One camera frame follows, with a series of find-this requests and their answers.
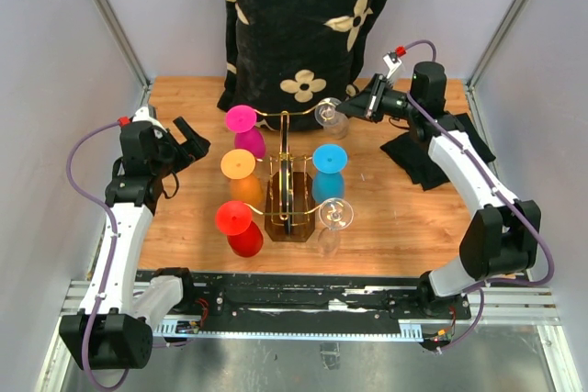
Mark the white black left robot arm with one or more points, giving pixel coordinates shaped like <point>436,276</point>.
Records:
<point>113,328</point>

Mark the gold wire wine glass rack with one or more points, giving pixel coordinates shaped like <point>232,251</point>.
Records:
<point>290,213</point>

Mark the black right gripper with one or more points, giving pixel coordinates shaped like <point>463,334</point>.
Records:
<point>360,106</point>

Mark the blue wine glass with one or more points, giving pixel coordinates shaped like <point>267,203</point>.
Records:
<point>329,161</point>

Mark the orange wine glass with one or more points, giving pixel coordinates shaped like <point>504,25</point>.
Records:
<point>238,166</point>

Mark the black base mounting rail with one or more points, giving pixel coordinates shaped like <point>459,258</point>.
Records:
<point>312,305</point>

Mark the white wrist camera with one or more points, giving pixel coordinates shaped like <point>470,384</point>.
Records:
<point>394,64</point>
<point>141,125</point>

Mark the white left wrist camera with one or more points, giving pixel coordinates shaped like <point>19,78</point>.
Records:
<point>141,125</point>

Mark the red wine glass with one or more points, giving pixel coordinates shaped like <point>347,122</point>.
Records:
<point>234,219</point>

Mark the black floral patterned pillow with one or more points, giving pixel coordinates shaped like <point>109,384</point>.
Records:
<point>288,55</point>

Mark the black folded cloth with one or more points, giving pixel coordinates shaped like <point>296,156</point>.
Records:
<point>419,167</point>

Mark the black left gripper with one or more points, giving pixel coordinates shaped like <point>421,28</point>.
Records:
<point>194,149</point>

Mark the clear wine glass front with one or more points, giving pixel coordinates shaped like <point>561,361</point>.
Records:
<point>336,215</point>

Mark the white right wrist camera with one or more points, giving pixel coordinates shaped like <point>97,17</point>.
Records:
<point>394,64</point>

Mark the magenta wine glass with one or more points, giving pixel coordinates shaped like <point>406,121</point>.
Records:
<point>241,120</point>

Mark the left aluminium frame post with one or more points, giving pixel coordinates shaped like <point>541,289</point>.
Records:
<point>109,15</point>

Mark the right aluminium frame post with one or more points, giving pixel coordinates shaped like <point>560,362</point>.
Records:
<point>507,22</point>

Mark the aluminium frame post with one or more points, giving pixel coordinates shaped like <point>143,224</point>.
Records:
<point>109,15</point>
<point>507,22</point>

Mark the clear wine glass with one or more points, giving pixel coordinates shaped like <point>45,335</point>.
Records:
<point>336,215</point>
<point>334,123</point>

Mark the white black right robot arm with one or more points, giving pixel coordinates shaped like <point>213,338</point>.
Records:
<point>502,235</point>

